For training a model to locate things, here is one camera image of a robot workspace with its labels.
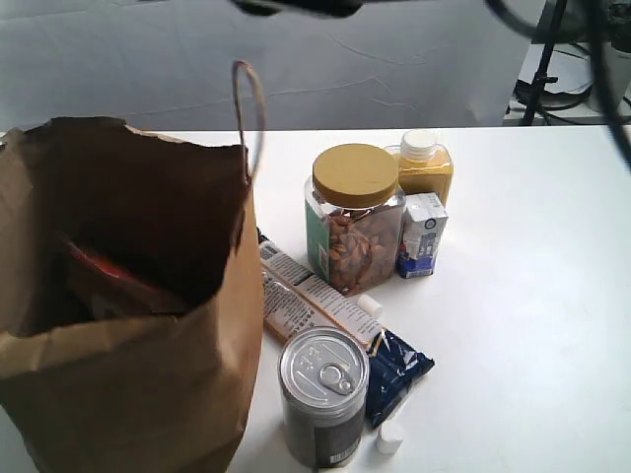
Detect small white cap bottle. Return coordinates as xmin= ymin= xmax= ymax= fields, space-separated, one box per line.
xmin=376 ymin=420 xmax=405 ymax=455

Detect clear printed flat package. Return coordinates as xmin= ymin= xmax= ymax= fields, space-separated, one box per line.
xmin=255 ymin=227 xmax=326 ymax=344

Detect yellow grain bottle white cap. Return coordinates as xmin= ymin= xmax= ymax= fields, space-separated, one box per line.
xmin=385 ymin=129 xmax=454 ymax=207

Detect can with pull-tab lid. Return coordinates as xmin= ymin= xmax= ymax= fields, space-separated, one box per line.
xmin=278 ymin=327 xmax=370 ymax=469

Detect small blue white milk carton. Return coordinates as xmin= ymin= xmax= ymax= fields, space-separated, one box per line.
xmin=396 ymin=192 xmax=448 ymax=279

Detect black cable on background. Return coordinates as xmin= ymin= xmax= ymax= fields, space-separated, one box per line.
xmin=512 ymin=38 xmax=631 ymax=124

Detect white cylindrical bottle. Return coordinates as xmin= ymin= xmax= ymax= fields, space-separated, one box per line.
xmin=603 ymin=42 xmax=630 ymax=106

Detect white paper sheets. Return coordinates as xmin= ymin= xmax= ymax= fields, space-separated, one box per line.
xmin=519 ymin=44 xmax=593 ymax=94

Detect black tripod stand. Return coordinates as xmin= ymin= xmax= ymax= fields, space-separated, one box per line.
xmin=514 ymin=0 xmax=568 ymax=126

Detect brown stand-up pouch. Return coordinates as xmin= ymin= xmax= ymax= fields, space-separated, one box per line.
xmin=56 ymin=232 xmax=188 ymax=320

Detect almond jar with yellow lid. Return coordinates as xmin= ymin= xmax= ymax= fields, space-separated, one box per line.
xmin=305 ymin=143 xmax=405 ymax=296

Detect white printed tube package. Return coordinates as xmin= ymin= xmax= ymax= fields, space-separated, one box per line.
xmin=260 ymin=240 xmax=385 ymax=347

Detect dark robot arm overhead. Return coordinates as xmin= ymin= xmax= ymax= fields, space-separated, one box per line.
xmin=233 ymin=1 xmax=630 ymax=163

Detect brown paper grocery bag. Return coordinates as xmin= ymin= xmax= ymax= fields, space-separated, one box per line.
xmin=0 ymin=59 xmax=267 ymax=473

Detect dark blue snack packet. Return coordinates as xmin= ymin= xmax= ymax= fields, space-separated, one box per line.
xmin=366 ymin=328 xmax=435 ymax=429

